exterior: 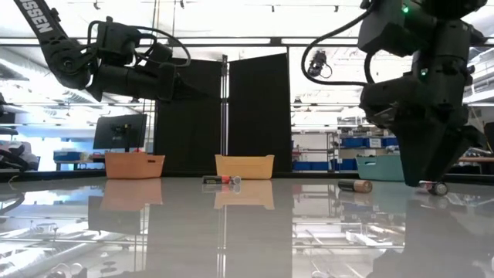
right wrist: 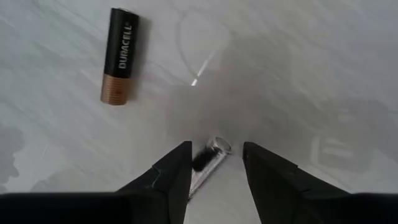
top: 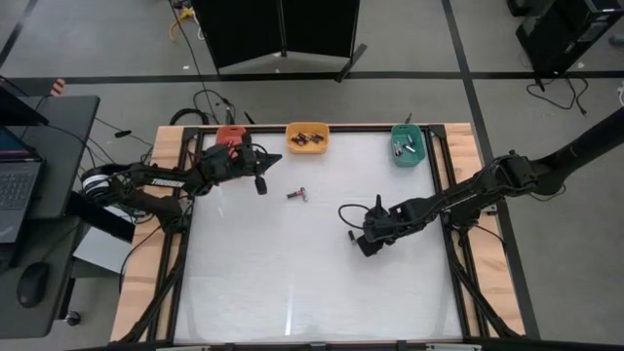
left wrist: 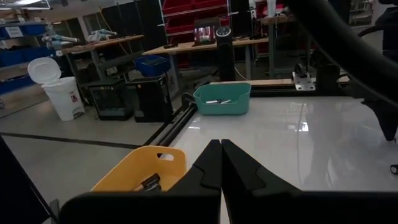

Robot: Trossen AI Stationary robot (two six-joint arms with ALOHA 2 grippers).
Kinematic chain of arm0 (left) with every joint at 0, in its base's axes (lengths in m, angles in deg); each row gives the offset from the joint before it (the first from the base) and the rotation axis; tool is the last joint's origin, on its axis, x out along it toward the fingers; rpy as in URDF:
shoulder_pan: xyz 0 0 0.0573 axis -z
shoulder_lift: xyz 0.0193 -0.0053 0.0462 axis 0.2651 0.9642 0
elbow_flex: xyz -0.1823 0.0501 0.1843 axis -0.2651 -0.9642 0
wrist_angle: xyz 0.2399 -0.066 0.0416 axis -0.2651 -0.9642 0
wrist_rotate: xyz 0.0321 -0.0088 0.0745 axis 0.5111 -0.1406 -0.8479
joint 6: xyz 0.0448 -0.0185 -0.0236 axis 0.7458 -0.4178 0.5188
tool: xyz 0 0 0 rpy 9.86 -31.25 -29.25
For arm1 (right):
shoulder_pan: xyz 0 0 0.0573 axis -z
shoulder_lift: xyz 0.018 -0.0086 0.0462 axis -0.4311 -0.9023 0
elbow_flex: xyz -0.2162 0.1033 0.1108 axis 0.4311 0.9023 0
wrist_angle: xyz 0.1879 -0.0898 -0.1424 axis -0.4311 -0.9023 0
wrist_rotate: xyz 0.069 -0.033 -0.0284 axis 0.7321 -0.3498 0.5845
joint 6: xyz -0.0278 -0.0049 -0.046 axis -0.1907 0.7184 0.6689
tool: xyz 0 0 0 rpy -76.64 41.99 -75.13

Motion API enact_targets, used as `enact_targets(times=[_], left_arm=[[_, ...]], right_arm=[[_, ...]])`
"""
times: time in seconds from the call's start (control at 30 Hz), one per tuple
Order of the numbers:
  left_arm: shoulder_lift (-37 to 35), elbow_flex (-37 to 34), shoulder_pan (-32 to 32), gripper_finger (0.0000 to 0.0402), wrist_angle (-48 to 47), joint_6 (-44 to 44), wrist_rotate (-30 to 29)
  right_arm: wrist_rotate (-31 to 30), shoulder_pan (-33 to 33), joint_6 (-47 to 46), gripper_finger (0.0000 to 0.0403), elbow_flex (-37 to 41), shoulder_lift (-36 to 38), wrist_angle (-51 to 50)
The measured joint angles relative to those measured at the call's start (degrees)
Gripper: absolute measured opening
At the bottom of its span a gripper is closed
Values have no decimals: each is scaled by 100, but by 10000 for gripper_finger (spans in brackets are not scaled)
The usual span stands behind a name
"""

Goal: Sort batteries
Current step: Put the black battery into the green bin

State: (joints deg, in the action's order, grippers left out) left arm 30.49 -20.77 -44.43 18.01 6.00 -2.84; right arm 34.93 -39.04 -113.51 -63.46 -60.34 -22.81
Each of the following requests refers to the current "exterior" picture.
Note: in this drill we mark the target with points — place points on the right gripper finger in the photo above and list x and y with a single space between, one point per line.
451 148
415 154

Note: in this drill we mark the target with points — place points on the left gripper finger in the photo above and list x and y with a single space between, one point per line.
189 82
189 93

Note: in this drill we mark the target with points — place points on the red black battery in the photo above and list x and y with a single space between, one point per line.
216 180
438 188

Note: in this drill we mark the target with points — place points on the black copper battery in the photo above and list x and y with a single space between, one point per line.
353 186

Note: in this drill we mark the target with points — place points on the yellow plastic bin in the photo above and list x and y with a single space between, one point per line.
245 167

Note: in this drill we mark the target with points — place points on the silver battery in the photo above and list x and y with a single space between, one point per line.
235 180

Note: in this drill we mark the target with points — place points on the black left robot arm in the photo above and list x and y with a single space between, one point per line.
58 50

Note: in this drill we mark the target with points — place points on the blue storage bin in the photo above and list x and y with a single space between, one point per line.
389 142
345 165
308 166
353 142

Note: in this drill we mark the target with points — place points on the teal plastic bin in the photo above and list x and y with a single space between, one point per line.
376 168

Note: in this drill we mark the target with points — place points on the black computer monitor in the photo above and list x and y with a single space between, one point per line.
116 131

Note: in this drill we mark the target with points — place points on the black overhead beam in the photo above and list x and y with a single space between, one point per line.
231 41

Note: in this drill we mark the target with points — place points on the black folding screen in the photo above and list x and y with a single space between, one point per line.
258 116

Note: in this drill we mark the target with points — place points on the metal shelf rack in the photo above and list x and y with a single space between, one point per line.
333 154

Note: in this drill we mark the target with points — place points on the orange plastic bin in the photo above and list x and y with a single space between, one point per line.
133 166

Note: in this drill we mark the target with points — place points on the blue box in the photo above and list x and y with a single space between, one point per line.
67 156

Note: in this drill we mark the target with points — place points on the person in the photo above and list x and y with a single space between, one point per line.
19 148

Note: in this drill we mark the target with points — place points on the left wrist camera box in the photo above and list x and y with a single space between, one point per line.
117 42

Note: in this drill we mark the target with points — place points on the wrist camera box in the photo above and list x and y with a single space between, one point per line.
117 42
386 31

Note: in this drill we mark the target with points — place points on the black aluminium table frame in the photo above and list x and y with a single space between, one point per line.
185 174

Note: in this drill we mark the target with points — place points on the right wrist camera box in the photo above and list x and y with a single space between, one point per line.
386 31

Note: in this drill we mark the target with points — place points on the black hanging camera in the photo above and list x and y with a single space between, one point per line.
317 63

